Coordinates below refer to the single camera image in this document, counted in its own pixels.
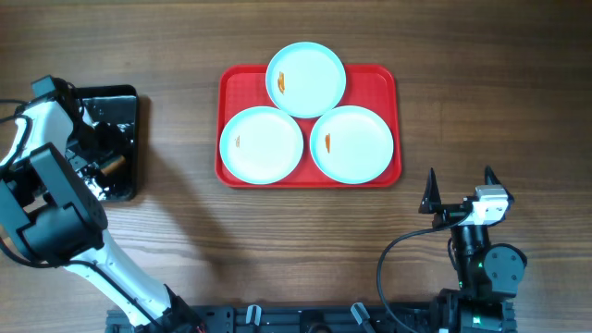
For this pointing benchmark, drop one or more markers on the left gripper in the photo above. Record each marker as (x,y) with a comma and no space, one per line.
(111,143)

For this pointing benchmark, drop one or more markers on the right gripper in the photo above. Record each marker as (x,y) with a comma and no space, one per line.
(432,199)

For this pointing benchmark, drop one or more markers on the light blue plate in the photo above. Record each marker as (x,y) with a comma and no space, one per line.
(305,79)
(261,145)
(351,144)

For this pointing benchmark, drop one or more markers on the light blue plate top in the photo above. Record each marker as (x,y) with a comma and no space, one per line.
(305,79)

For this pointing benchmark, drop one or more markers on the green and orange sponge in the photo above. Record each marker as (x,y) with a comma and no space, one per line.
(112,165)

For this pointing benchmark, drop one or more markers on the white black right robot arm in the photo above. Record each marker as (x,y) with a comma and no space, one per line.
(489,274)

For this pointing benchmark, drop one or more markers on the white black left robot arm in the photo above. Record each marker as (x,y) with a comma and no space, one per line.
(54,221)

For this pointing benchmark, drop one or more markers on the black plastic water basin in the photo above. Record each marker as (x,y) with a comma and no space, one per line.
(121,105)

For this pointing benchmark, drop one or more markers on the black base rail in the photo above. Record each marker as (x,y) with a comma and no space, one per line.
(340,319)

